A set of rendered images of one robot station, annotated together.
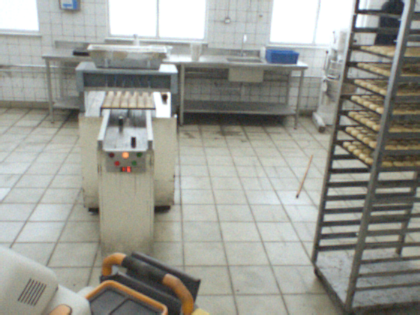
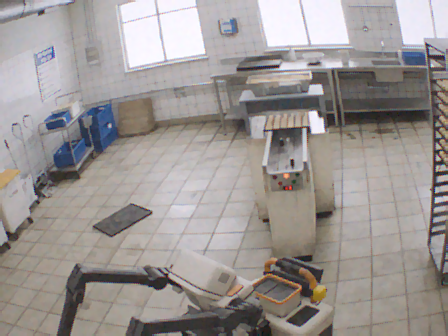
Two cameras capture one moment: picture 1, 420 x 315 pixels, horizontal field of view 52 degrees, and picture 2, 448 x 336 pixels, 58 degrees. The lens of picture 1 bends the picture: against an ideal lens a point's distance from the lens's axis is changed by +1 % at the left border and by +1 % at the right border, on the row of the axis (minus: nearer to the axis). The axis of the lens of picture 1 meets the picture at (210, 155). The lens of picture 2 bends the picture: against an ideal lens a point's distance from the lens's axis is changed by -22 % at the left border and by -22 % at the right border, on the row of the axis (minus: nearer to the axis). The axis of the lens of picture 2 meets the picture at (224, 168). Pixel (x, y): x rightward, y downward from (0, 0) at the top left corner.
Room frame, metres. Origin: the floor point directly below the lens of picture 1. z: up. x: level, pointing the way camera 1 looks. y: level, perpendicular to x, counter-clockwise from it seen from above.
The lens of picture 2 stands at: (-0.72, -0.34, 2.27)
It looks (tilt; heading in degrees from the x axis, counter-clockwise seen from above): 22 degrees down; 23
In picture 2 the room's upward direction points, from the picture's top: 11 degrees counter-clockwise
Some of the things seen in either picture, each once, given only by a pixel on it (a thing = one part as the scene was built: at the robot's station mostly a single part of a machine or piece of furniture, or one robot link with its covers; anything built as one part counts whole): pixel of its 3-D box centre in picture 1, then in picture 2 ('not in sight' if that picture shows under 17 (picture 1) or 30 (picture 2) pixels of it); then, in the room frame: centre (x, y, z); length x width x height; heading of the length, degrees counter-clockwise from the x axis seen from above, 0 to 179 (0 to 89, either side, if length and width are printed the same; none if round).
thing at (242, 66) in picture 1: (178, 76); (334, 79); (5.94, 0.51, 0.61); 3.40 x 0.70 x 1.22; 96
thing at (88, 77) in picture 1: (128, 89); (285, 110); (3.25, 0.66, 1.01); 0.72 x 0.33 x 0.34; 100
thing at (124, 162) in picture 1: (125, 160); (287, 180); (2.40, 0.51, 0.77); 0.24 x 0.04 x 0.14; 100
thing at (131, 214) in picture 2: not in sight; (121, 219); (3.08, 2.50, 0.02); 0.60 x 0.40 x 0.03; 156
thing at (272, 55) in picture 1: (281, 56); (414, 58); (6.08, -0.90, 0.95); 0.40 x 0.30 x 0.14; 99
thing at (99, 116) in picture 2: not in sight; (95, 116); (5.39, 4.22, 0.50); 0.60 x 0.40 x 0.20; 8
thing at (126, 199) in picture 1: (127, 184); (293, 197); (2.76, 0.57, 0.45); 0.70 x 0.34 x 0.90; 10
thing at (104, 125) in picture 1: (110, 103); (272, 122); (3.34, 0.82, 0.87); 2.01 x 0.03 x 0.07; 10
